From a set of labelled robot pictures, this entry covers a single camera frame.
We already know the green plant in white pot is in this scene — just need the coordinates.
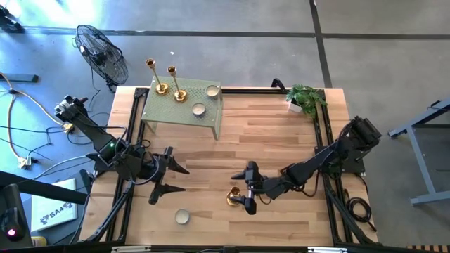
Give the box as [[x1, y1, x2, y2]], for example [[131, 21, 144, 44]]
[[285, 83, 328, 119]]

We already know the black coiled cable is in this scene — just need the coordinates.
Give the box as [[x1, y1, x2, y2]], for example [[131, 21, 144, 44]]
[[345, 188, 378, 233]]

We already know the orange extension cable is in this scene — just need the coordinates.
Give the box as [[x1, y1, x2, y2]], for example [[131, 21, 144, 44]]
[[0, 72, 66, 169]]

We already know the black stand with indicator light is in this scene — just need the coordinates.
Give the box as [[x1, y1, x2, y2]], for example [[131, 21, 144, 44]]
[[0, 184, 33, 249]]

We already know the green perforated metal shelf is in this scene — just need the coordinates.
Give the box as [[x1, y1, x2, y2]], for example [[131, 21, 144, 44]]
[[141, 76, 224, 141]]

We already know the black boom bar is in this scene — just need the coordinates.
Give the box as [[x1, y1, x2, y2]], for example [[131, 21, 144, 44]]
[[0, 170, 89, 205]]

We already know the silver metal bracket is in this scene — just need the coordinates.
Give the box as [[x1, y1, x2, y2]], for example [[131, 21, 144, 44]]
[[307, 247, 348, 253], [111, 245, 152, 253]]

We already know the white SA4 labelled box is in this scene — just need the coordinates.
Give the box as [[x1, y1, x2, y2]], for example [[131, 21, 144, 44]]
[[30, 178, 79, 233]]

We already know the black floor bar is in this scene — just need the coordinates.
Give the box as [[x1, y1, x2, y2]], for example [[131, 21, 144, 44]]
[[0, 73, 39, 84]]

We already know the black floor fan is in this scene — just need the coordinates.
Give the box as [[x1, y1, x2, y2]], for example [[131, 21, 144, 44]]
[[73, 24, 129, 93]]

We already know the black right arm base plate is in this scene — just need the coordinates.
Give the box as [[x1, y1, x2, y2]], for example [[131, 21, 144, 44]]
[[314, 145, 366, 175]]

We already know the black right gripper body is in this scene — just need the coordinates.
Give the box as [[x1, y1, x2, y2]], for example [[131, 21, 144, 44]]
[[251, 177, 285, 197]]

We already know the grey metal cart frame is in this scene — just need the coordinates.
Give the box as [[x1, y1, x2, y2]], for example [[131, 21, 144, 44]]
[[387, 98, 450, 207]]

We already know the gold candlestick holder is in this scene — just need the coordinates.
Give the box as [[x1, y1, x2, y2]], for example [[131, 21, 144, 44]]
[[226, 186, 243, 207], [145, 58, 170, 96], [166, 65, 188, 103]]

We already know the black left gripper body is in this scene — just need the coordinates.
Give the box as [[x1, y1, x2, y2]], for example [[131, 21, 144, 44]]
[[142, 156, 166, 189]]

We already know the blue patterned candle tin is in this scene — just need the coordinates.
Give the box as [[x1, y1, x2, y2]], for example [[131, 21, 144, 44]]
[[174, 208, 191, 225], [205, 84, 221, 100], [191, 102, 207, 117]]

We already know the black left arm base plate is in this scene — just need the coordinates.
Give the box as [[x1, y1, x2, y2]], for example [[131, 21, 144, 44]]
[[86, 153, 141, 173]]

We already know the black looped cable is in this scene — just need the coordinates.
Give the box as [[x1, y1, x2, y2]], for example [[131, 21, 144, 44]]
[[270, 77, 288, 94]]

